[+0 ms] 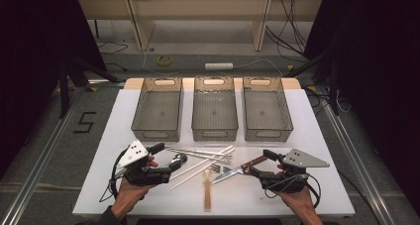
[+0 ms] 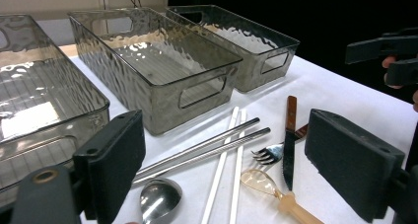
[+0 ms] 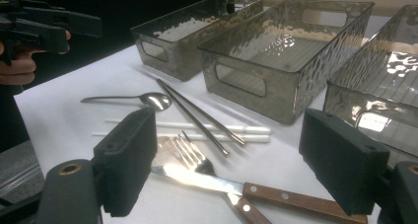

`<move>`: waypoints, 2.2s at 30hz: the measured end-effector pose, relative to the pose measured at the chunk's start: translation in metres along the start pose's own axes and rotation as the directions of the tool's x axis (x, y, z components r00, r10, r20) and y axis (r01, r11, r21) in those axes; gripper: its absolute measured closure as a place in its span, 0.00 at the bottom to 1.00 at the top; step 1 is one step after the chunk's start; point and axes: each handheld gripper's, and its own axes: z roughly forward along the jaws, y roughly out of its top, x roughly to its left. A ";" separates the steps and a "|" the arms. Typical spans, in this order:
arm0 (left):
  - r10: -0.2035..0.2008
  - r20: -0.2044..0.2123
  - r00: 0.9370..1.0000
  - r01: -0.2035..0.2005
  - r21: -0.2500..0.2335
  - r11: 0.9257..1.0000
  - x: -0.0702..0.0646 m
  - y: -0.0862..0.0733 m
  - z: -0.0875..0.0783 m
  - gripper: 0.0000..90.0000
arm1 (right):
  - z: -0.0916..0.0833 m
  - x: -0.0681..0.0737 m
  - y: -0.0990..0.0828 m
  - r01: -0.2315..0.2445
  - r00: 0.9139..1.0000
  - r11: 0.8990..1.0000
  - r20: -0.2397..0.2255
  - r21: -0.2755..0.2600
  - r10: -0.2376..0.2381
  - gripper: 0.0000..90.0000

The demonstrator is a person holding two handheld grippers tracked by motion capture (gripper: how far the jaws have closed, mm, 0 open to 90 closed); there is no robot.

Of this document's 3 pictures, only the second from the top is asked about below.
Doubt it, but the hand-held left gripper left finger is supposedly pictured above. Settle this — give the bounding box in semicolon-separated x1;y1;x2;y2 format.
72;110;147;224

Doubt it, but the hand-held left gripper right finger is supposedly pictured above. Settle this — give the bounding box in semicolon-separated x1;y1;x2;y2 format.
304;108;406;224

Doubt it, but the steel knife with wooden handle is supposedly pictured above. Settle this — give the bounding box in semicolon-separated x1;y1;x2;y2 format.
282;95;299;192

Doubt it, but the steel spoon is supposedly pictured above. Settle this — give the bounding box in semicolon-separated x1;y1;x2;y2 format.
139;178;183;224

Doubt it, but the steel fork with wooden handle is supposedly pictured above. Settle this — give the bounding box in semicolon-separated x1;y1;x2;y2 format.
250;123;310;166

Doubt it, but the dark chopstick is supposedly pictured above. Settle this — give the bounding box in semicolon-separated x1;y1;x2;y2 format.
200;106;241;224
132;116;261;183

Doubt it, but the smoky clear plastic bin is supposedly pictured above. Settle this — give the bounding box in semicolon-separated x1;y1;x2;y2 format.
165;4;301;94
0;14;111;208
67;7;244;136

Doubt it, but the white table cover board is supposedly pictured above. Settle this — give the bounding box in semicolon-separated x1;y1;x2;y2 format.
68;54;418;224

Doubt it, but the black curtain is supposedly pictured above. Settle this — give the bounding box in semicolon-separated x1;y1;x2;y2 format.
168;0;418;104

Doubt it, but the beige wooden desk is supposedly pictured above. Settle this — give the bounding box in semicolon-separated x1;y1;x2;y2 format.
0;0;170;21

